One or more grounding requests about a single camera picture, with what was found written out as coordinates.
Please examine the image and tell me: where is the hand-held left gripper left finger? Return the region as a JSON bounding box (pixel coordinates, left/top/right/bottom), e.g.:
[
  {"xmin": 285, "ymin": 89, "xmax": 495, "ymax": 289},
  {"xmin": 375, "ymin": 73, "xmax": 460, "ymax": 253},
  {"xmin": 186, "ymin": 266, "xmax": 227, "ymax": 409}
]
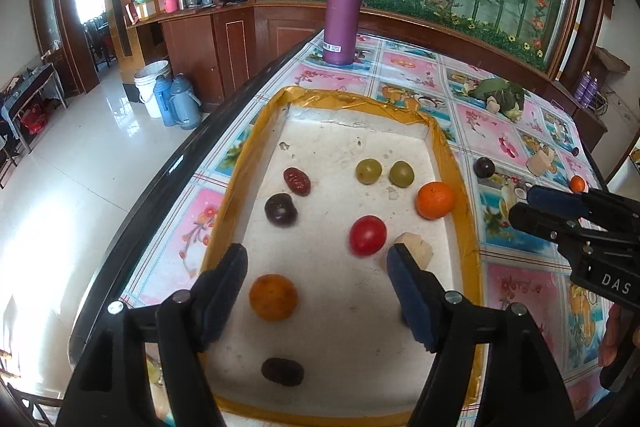
[{"xmin": 57, "ymin": 243, "xmax": 248, "ymax": 427}]

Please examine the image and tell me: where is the peeled banana piece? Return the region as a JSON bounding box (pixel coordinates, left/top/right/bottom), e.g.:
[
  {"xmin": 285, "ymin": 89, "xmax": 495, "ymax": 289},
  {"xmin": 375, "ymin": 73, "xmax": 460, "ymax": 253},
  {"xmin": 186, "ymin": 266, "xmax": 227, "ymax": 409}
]
[
  {"xmin": 526, "ymin": 150, "xmax": 556, "ymax": 176},
  {"xmin": 385, "ymin": 232, "xmax": 433, "ymax": 271}
]

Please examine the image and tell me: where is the purple drink bottle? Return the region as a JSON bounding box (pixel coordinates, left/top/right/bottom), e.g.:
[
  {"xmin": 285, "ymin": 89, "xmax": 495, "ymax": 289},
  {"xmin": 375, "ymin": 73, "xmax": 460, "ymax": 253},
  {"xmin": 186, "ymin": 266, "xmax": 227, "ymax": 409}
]
[{"xmin": 322, "ymin": 0, "xmax": 365, "ymax": 66}]

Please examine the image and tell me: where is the matte orange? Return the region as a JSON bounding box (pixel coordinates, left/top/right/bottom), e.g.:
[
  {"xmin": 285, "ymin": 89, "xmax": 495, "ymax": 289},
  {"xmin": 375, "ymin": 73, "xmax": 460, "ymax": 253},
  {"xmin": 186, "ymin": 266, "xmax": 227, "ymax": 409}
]
[{"xmin": 249, "ymin": 273, "xmax": 299, "ymax": 322}]

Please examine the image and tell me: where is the green leafy vegetable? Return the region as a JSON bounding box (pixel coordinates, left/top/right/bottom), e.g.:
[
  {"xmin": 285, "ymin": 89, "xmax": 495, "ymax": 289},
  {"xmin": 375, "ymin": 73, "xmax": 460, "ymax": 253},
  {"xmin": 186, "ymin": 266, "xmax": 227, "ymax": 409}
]
[{"xmin": 467, "ymin": 78, "xmax": 526, "ymax": 122}]

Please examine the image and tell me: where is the green grape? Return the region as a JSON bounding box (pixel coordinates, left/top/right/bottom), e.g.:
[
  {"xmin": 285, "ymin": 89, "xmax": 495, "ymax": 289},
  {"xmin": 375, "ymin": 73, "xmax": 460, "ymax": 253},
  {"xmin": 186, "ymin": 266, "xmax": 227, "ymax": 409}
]
[
  {"xmin": 355, "ymin": 158, "xmax": 383, "ymax": 185},
  {"xmin": 389, "ymin": 160, "xmax": 415, "ymax": 188}
]

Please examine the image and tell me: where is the dark oblong date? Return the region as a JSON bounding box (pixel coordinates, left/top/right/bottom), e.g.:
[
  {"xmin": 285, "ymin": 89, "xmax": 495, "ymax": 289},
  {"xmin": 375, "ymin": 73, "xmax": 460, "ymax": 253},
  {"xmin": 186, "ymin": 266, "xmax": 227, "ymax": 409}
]
[{"xmin": 261, "ymin": 357, "xmax": 305, "ymax": 387}]

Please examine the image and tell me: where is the white plastic bucket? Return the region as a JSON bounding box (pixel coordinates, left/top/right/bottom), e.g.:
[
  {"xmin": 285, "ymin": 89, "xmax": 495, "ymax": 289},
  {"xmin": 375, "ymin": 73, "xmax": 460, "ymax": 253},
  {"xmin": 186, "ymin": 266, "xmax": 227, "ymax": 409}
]
[{"xmin": 133, "ymin": 60, "xmax": 172, "ymax": 118}]

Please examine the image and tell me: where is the person's right hand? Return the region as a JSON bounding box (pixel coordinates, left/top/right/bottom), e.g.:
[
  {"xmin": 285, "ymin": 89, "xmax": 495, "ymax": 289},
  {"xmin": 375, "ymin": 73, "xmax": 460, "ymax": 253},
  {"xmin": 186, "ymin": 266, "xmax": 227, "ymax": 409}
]
[{"xmin": 598, "ymin": 302, "xmax": 640, "ymax": 368}]

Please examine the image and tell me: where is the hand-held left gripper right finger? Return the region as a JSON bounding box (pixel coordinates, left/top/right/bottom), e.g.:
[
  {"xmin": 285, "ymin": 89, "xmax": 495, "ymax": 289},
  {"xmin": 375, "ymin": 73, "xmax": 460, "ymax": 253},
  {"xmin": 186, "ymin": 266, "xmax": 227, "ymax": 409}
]
[{"xmin": 386, "ymin": 243, "xmax": 576, "ymax": 427}]

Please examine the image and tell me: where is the cardboard box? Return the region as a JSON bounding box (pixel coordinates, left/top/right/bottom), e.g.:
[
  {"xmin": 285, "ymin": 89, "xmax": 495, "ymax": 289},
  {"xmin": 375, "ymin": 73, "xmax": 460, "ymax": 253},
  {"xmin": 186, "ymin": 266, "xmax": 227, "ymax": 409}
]
[{"xmin": 592, "ymin": 47, "xmax": 631, "ymax": 75}]

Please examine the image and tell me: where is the blue thermos jug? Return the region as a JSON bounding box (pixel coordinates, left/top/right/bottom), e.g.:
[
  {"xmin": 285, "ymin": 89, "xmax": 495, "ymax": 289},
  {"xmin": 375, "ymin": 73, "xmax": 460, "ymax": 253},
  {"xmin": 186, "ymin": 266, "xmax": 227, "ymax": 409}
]
[
  {"xmin": 169, "ymin": 74, "xmax": 203, "ymax": 130},
  {"xmin": 152, "ymin": 75, "xmax": 177, "ymax": 126}
]

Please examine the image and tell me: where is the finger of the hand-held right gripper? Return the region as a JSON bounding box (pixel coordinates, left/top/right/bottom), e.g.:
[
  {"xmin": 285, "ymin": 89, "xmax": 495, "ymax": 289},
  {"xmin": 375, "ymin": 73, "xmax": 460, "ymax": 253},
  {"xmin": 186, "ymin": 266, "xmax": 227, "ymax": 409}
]
[
  {"xmin": 526, "ymin": 185, "xmax": 640, "ymax": 224},
  {"xmin": 508, "ymin": 202, "xmax": 608, "ymax": 258}
]

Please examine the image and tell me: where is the white foam tray yellow tape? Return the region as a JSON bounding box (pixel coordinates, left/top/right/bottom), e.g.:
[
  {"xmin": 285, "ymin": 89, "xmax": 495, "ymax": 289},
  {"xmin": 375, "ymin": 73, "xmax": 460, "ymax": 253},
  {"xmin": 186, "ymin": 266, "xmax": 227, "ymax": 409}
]
[{"xmin": 199, "ymin": 87, "xmax": 484, "ymax": 419}]

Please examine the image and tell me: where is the red cherry tomato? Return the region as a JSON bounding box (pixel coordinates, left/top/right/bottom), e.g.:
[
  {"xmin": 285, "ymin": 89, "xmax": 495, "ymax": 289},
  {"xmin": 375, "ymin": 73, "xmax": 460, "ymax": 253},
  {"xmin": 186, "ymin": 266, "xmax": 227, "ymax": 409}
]
[{"xmin": 348, "ymin": 215, "xmax": 387, "ymax": 257}]

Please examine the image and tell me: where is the red bag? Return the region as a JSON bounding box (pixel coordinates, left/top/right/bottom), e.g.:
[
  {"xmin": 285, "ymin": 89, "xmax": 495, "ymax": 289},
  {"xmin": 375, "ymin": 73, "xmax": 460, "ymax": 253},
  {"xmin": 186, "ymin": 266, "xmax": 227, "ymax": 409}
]
[{"xmin": 20, "ymin": 104, "xmax": 49, "ymax": 135}]

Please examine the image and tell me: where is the red jujube date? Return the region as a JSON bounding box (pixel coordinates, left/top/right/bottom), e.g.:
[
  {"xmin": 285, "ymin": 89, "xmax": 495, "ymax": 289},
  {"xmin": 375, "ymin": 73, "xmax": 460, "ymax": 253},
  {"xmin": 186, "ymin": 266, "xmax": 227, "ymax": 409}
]
[{"xmin": 283, "ymin": 167, "xmax": 312, "ymax": 196}]

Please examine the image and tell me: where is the grey side table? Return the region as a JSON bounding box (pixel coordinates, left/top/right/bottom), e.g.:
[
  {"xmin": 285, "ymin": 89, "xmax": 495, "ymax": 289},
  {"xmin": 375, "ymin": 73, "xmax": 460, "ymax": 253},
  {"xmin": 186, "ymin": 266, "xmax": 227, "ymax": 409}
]
[{"xmin": 0, "ymin": 63, "xmax": 67, "ymax": 155}]

